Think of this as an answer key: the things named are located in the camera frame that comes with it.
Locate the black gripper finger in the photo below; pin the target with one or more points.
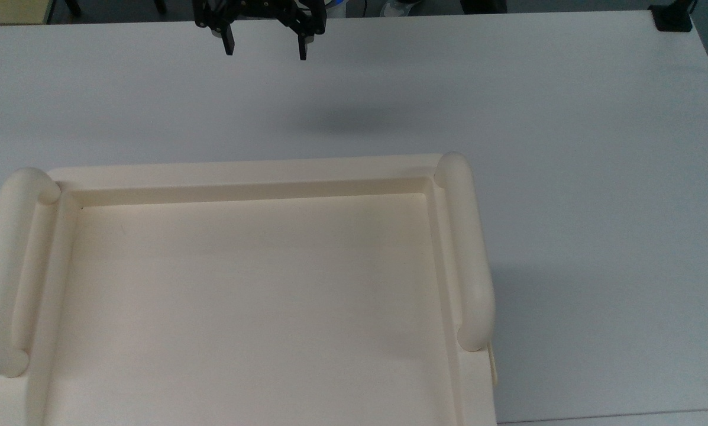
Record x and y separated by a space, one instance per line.
229 41
301 48

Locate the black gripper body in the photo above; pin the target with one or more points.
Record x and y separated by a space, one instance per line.
253 8

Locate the cream plastic cabinet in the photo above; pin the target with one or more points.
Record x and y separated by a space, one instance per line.
253 307

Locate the white and blue object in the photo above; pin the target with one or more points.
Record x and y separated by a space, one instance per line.
336 6

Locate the grey bag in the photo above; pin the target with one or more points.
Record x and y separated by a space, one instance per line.
398 7

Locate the light wooden furniture panel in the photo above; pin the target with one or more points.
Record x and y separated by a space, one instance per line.
10 10

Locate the black table clamp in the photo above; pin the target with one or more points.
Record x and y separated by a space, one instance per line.
672 19

